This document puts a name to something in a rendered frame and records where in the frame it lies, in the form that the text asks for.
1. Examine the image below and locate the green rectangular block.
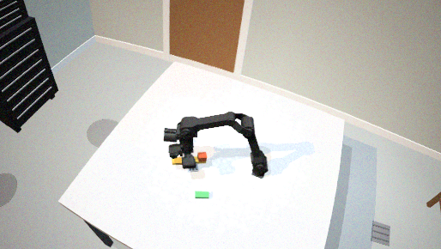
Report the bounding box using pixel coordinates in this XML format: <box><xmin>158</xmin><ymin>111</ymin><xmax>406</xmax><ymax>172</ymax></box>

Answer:
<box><xmin>195</xmin><ymin>191</ymin><xmax>209</xmax><ymax>198</ymax></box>

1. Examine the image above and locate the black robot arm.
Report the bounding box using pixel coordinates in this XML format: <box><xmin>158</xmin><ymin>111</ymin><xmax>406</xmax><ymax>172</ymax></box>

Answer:
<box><xmin>164</xmin><ymin>112</ymin><xmax>268</xmax><ymax>179</ymax></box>

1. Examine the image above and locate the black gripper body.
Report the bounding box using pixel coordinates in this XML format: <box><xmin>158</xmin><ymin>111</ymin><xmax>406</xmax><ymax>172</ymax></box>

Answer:
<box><xmin>181</xmin><ymin>143</ymin><xmax>196</xmax><ymax>169</ymax></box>

